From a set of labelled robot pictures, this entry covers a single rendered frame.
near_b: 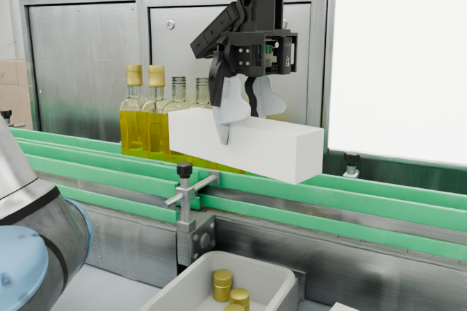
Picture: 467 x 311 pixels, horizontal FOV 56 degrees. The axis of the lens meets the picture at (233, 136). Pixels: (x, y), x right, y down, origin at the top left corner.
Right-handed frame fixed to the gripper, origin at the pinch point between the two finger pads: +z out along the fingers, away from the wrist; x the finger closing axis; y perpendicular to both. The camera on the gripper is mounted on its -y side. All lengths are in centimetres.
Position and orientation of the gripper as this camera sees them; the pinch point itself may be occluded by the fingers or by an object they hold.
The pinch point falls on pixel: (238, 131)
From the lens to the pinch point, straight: 62.1
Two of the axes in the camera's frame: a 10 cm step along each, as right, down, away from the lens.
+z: 0.0, 9.7, 2.3
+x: 6.8, -1.7, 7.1
